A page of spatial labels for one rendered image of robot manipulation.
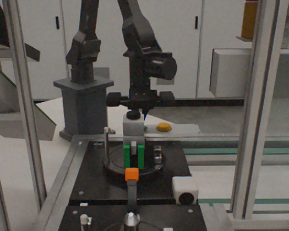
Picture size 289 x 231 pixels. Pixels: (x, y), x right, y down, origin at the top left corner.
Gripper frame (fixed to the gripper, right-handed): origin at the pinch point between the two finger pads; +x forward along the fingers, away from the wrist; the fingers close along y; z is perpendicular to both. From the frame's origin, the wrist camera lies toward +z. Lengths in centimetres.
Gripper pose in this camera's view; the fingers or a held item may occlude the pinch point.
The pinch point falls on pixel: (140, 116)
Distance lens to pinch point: 83.7
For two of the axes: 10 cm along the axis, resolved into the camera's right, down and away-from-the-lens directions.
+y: 10.0, -0.2, 0.1
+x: 0.1, 9.3, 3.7
